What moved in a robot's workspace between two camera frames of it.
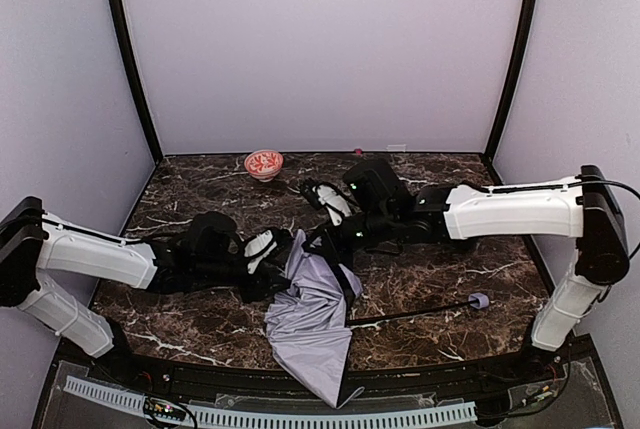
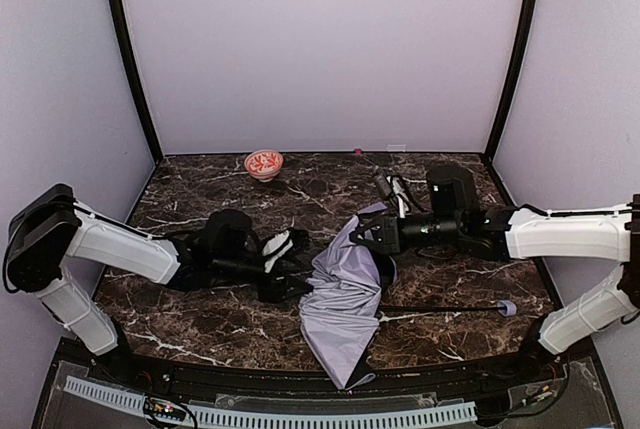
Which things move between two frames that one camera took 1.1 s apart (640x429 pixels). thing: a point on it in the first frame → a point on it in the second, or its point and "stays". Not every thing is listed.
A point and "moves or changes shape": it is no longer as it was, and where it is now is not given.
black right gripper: [329, 241] → [388, 229]
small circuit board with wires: [165, 409] stays
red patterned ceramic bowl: [264, 164] stays
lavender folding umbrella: [313, 316] moves or changes shape
